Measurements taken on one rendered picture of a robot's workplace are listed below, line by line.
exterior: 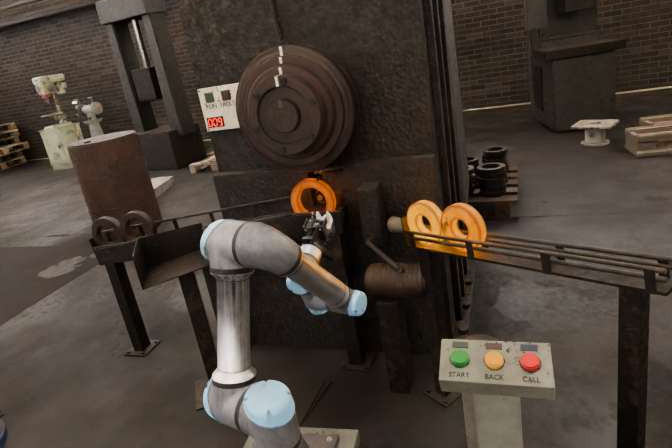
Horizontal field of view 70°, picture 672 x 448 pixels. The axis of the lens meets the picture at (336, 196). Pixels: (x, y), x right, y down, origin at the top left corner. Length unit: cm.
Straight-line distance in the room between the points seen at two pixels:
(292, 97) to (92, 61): 911
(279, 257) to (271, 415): 37
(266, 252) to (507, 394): 63
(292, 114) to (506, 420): 113
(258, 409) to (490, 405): 53
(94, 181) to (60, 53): 686
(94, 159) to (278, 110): 293
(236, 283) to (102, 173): 332
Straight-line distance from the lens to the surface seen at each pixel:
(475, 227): 150
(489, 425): 127
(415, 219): 167
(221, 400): 136
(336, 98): 173
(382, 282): 176
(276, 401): 127
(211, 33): 210
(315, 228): 157
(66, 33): 1102
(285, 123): 173
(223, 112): 210
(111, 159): 447
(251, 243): 117
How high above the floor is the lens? 133
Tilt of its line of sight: 17 degrees down
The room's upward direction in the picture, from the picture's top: 10 degrees counter-clockwise
